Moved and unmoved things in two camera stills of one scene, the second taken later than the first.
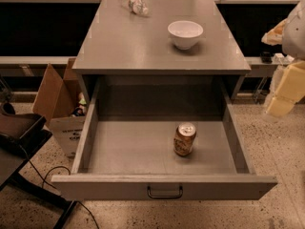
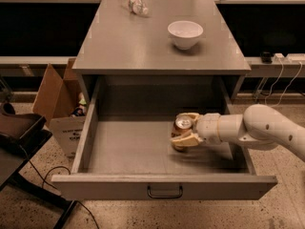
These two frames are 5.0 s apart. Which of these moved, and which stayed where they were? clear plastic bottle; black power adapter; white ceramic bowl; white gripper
Moved: white gripper
Stayed: white ceramic bowl; black power adapter; clear plastic bottle
